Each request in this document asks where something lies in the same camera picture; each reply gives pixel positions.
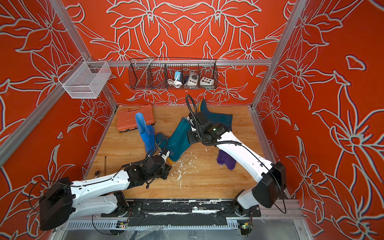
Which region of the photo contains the teal boot with yellow sole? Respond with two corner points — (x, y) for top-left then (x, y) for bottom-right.
(166, 117), (192, 162)

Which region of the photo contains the purple cloth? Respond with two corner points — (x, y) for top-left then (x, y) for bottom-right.
(217, 150), (237, 171)

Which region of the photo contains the bright blue rubber boot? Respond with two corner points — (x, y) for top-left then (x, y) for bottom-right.
(135, 113), (156, 153)

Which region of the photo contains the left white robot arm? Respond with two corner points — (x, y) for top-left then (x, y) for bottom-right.
(39, 155), (172, 231)

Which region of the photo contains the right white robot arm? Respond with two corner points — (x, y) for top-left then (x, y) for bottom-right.
(188, 112), (287, 210)

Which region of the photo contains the white grey device in basket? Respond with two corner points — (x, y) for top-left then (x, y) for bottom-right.
(185, 72), (200, 87)

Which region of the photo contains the orange plastic tool case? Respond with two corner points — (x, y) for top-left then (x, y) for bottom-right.
(117, 105), (156, 133)

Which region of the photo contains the blue white small box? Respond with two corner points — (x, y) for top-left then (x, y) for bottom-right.
(175, 72), (181, 81)

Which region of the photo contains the black wire wall basket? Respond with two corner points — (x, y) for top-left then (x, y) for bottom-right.
(128, 57), (219, 90)

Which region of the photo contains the white mesh wall basket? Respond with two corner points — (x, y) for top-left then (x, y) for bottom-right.
(59, 62), (112, 99)

